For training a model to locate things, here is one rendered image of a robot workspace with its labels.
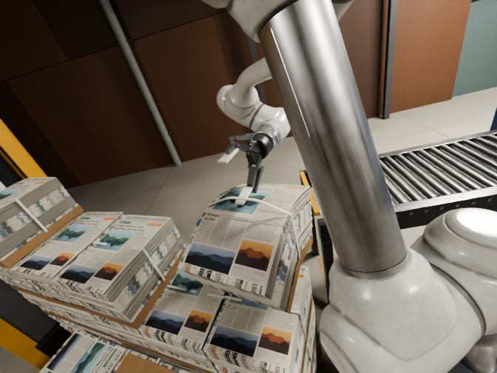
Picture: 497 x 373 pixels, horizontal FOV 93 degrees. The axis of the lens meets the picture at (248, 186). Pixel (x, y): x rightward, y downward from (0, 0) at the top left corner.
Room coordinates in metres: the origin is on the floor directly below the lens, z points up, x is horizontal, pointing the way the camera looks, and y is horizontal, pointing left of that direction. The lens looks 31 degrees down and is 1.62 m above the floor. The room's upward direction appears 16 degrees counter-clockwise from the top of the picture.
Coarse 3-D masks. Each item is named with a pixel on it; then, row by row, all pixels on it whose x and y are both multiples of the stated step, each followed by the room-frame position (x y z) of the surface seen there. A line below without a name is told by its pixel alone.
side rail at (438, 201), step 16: (464, 192) 0.76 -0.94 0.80; (480, 192) 0.74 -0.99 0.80; (496, 192) 0.71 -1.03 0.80; (400, 208) 0.78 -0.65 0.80; (416, 208) 0.76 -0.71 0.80; (432, 208) 0.74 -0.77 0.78; (448, 208) 0.73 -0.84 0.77; (496, 208) 0.70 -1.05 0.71; (320, 224) 0.83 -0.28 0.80; (400, 224) 0.76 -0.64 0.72; (416, 224) 0.75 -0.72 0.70; (320, 240) 0.83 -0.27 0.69
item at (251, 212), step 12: (216, 204) 0.66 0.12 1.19; (228, 204) 0.64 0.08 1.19; (252, 204) 0.60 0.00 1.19; (276, 204) 0.57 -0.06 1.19; (288, 204) 0.55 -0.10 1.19; (216, 216) 0.60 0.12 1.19; (228, 216) 0.58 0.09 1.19; (240, 216) 0.56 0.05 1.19; (252, 216) 0.54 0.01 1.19; (264, 216) 0.53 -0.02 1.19; (276, 216) 0.51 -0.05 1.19; (288, 216) 0.51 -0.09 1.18; (288, 228) 0.50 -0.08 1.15; (288, 240) 0.48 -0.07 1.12
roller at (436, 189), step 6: (396, 156) 1.21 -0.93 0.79; (402, 156) 1.18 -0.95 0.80; (396, 162) 1.19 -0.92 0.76; (402, 162) 1.14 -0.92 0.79; (408, 162) 1.11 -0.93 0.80; (408, 168) 1.07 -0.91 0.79; (414, 168) 1.04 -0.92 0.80; (414, 174) 1.01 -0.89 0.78; (420, 174) 0.98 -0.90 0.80; (426, 174) 0.97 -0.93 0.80; (420, 180) 0.95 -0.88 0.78; (426, 180) 0.92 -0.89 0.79; (432, 180) 0.91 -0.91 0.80; (426, 186) 0.90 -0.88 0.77; (432, 186) 0.87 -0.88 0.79; (438, 186) 0.85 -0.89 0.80; (438, 192) 0.82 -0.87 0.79; (444, 192) 0.80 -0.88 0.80
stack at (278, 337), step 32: (192, 288) 0.66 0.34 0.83; (96, 320) 0.67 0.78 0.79; (160, 320) 0.55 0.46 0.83; (192, 320) 0.52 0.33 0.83; (224, 320) 0.48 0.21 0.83; (256, 320) 0.45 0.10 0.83; (288, 320) 0.42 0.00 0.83; (160, 352) 0.54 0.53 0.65; (192, 352) 0.44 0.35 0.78; (224, 352) 0.38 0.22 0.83; (256, 352) 0.36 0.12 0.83; (288, 352) 0.33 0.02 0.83
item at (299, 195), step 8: (264, 184) 0.78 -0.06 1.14; (272, 184) 0.76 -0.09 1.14; (280, 184) 0.74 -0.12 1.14; (288, 184) 0.73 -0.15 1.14; (224, 192) 0.73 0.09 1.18; (232, 192) 0.72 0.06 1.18; (264, 192) 0.67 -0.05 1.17; (272, 192) 0.66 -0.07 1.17; (280, 192) 0.65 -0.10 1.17; (288, 192) 0.63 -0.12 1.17; (296, 192) 0.62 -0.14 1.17; (304, 192) 0.63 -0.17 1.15; (264, 200) 0.61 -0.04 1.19; (272, 200) 0.60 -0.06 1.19; (280, 200) 0.59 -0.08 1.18; (288, 200) 0.57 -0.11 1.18; (296, 200) 0.56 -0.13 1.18; (304, 200) 0.62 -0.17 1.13; (296, 208) 0.56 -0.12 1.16; (304, 208) 0.61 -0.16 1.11; (296, 216) 0.55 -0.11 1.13; (304, 216) 0.59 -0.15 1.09; (304, 224) 0.58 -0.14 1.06; (304, 232) 0.57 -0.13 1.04; (304, 240) 0.56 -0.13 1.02
